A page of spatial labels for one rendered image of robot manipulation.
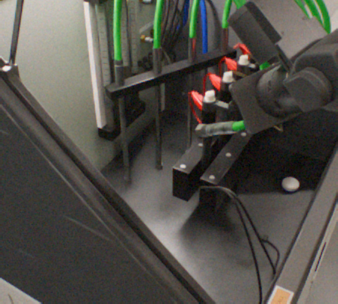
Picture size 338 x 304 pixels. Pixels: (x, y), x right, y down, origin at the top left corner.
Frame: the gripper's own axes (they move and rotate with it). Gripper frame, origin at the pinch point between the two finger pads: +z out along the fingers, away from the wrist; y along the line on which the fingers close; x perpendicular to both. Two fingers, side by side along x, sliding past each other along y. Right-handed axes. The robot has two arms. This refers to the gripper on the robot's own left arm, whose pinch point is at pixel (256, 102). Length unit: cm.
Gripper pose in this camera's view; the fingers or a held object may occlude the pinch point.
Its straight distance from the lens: 64.3
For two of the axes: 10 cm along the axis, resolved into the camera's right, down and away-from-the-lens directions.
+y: -9.2, 3.9, -1.1
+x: 3.9, 9.2, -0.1
